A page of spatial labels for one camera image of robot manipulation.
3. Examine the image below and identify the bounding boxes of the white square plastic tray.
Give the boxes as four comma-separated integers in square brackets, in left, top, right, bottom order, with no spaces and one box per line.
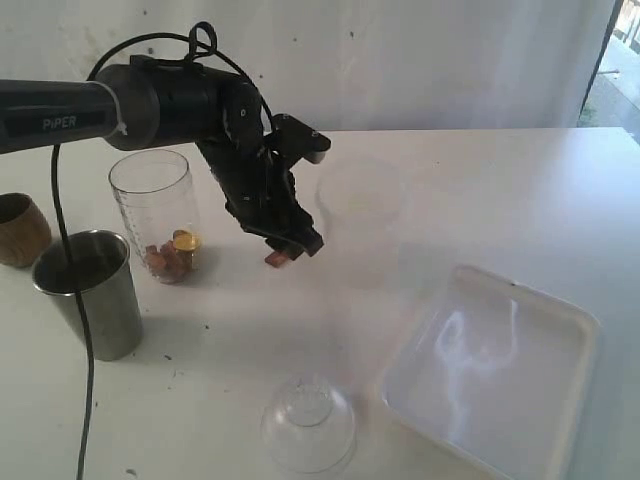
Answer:
[381,265,600,479]

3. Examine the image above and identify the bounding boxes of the clear dome shaker lid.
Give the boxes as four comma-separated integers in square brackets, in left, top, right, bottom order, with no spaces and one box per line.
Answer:
[260,373,357,479]

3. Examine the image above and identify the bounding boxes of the stainless steel cup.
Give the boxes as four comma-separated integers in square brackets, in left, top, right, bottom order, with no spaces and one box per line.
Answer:
[32,230,143,362]

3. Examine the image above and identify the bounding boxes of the translucent white plastic cup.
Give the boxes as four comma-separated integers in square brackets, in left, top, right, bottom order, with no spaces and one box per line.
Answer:
[315,156,406,289]

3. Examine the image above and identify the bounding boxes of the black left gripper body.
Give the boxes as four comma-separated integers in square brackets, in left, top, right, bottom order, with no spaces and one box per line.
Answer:
[197,135,314,240]

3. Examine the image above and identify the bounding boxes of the olive-brown food piece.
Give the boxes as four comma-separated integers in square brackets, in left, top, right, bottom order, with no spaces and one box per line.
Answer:
[172,230,201,252]

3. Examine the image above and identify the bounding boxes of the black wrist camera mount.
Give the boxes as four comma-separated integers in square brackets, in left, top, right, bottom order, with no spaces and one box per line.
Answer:
[266,114,331,168]

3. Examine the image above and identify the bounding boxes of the clear plastic shaker tumbler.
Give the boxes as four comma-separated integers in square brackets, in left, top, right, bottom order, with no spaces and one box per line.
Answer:
[108,149,203,281]

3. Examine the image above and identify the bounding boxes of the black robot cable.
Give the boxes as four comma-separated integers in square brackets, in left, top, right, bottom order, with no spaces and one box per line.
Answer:
[49,20,276,480]

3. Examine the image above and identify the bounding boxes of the brown wooden cup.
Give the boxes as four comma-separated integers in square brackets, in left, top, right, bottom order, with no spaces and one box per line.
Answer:
[1,192,52,268]

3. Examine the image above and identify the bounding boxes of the brown and yellow food pieces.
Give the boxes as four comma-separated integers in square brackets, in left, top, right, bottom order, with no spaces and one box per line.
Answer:
[143,240,194,284]

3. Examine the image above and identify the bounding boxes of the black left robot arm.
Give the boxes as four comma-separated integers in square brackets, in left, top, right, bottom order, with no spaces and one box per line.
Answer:
[1,56,331,259]

